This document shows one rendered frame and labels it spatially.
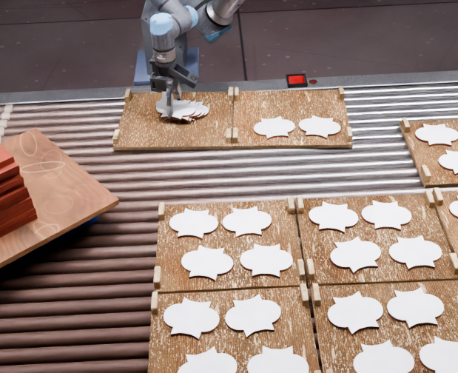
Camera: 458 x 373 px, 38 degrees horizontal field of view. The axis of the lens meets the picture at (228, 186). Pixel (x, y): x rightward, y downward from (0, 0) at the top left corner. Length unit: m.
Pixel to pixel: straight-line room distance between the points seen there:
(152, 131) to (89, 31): 2.95
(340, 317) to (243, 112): 0.99
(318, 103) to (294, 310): 0.99
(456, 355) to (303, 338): 0.36
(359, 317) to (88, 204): 0.82
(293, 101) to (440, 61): 2.42
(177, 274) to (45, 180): 0.52
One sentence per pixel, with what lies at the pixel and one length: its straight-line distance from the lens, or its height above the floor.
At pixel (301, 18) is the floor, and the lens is 5.29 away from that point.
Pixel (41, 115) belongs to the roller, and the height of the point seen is 0.91.
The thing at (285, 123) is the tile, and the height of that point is 0.94.
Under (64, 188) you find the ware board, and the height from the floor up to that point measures 1.04.
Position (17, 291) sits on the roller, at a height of 0.92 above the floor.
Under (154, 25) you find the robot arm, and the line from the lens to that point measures 2.26.
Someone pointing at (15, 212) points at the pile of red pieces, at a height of 1.10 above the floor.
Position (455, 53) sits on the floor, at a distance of 4.94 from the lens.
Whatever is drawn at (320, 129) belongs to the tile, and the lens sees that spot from 2.36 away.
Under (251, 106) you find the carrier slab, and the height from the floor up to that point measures 0.94.
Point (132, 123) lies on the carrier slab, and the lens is 2.45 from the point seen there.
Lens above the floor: 2.29
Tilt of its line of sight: 40 degrees down
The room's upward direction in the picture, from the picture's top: 3 degrees counter-clockwise
